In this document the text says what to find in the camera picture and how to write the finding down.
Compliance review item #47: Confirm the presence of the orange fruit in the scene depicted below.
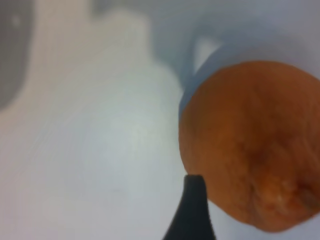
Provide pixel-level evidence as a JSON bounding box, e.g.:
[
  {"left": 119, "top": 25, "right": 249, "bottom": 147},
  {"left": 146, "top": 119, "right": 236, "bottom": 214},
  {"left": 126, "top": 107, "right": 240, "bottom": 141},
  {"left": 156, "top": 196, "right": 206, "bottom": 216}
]
[{"left": 178, "top": 61, "right": 320, "bottom": 234}]

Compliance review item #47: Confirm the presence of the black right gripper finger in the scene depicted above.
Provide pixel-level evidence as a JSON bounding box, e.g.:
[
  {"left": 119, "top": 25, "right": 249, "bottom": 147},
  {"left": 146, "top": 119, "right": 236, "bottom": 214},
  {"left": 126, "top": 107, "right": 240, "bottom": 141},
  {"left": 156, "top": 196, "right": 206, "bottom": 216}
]
[{"left": 161, "top": 174, "right": 216, "bottom": 240}]

